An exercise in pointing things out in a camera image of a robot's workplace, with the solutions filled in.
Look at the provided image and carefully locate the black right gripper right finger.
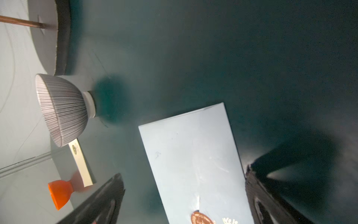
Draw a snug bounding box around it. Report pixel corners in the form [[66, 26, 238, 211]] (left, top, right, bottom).
[[245, 166, 312, 224]]

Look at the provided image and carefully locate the cream envelope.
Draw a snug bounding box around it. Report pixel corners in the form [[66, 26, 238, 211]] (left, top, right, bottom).
[[68, 139, 93, 187]]

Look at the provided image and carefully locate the dark jewelry stand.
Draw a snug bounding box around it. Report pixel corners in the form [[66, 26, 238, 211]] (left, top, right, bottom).
[[1, 0, 71, 76]]

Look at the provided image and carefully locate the light blue envelope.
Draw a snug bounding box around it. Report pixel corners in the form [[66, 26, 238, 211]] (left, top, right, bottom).
[[139, 103, 253, 224]]

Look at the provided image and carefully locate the orange plastic bowl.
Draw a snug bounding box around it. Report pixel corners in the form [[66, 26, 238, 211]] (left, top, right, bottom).
[[48, 180, 74, 211]]

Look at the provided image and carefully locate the striped ceramic bowl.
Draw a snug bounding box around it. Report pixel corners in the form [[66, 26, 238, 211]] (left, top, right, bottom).
[[35, 74, 97, 147]]

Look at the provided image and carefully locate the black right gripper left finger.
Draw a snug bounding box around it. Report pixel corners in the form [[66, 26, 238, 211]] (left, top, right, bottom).
[[59, 173, 125, 224]]

